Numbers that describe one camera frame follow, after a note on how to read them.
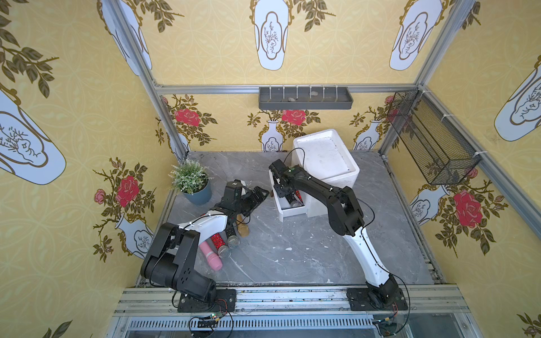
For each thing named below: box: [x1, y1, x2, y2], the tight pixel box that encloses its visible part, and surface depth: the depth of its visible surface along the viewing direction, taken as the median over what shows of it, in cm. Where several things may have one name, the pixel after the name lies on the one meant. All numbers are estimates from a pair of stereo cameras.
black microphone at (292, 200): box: [284, 191, 302, 208], surface depth 99 cm
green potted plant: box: [167, 157, 215, 205], surface depth 92 cm
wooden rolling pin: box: [235, 213, 251, 238], surface depth 90 cm
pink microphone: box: [198, 240, 224, 272], surface depth 83 cm
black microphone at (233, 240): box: [225, 225, 241, 249], surface depth 88 cm
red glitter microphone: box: [211, 233, 232, 259], surface depth 85 cm
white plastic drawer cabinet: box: [290, 128, 360, 218], surface depth 88 cm
